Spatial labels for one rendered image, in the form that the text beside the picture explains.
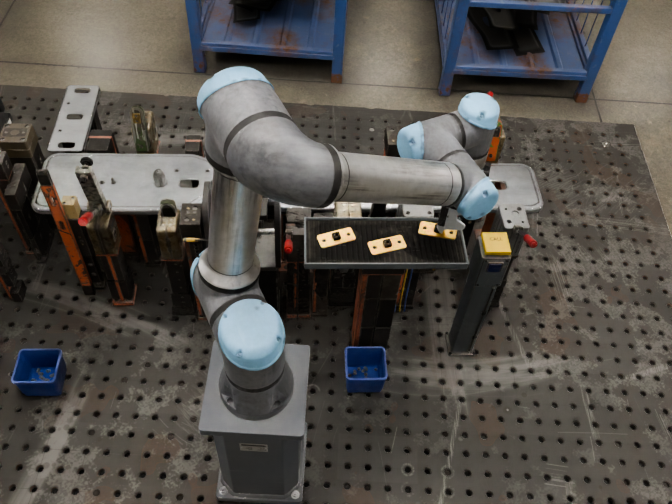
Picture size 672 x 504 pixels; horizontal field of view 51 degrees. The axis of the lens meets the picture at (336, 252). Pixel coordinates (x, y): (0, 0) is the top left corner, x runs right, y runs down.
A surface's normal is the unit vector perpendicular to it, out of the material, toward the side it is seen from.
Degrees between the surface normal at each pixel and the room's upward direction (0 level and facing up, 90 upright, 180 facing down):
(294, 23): 0
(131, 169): 0
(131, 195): 0
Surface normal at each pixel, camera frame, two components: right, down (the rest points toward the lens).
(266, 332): 0.11, -0.52
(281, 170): 0.09, 0.33
